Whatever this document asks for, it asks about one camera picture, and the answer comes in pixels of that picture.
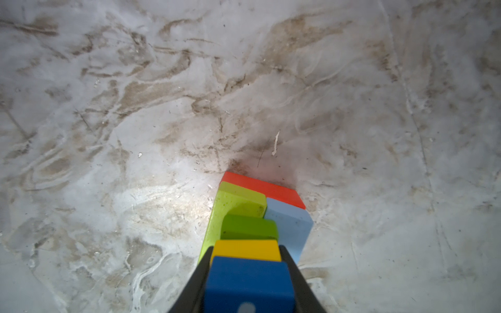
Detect lime green block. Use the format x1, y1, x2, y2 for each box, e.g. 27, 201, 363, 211
198, 181, 267, 262

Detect small yellow cube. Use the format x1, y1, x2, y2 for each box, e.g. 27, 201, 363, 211
210, 239, 282, 265

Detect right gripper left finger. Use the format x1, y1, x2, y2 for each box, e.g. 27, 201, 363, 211
168, 246, 213, 313

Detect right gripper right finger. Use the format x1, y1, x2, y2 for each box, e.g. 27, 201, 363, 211
279, 245, 326, 313

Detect light blue block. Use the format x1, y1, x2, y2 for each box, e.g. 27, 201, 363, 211
264, 198, 314, 264

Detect small green cube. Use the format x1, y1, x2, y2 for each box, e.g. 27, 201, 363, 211
220, 215, 279, 241

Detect blue number six cube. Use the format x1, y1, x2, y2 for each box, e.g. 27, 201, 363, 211
203, 256, 296, 312

